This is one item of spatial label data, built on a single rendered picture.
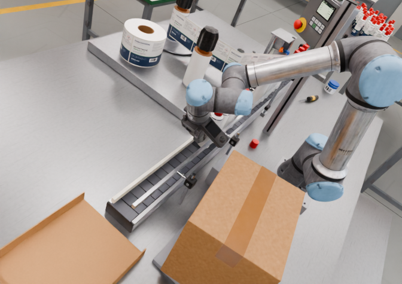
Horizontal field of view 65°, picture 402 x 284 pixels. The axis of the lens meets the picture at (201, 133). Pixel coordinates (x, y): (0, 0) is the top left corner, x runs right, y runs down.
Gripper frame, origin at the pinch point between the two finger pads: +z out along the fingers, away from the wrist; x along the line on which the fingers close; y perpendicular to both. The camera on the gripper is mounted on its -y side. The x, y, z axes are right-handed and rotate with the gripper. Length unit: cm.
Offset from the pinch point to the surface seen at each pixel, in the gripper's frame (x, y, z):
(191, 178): 17.2, -9.1, -15.0
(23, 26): -21, 231, 120
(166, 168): 17.8, 2.3, -3.9
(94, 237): 48, 1, -16
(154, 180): 24.4, 1.6, -7.7
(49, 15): -51, 240, 137
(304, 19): -64, -1, -11
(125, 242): 44.0, -6.1, -13.7
